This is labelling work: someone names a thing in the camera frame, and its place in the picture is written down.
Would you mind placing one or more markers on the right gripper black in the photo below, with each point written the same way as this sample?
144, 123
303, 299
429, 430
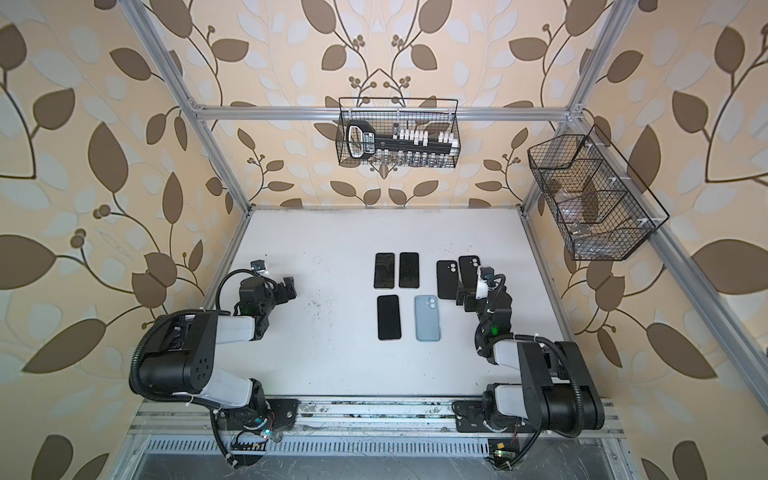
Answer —
471, 299

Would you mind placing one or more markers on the back wire basket black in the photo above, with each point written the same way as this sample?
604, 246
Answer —
431, 113

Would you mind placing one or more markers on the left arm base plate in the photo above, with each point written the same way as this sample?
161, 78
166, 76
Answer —
270, 417

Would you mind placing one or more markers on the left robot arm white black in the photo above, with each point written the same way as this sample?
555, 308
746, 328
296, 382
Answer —
175, 359

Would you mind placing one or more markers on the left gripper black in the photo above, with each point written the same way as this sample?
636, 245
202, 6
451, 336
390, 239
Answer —
278, 290

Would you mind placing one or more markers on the phone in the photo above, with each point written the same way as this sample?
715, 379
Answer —
384, 271
388, 318
409, 271

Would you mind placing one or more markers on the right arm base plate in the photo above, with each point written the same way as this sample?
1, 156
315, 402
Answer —
470, 418

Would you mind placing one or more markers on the light blue phone case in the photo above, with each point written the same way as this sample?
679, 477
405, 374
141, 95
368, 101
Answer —
427, 318

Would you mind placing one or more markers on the wire basket black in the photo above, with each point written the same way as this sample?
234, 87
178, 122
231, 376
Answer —
431, 113
602, 207

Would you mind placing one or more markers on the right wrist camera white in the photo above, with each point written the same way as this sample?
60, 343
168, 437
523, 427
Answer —
485, 282

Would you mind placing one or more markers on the right wire basket black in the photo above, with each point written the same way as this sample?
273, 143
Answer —
602, 207

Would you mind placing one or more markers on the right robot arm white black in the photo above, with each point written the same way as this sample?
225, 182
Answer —
555, 391

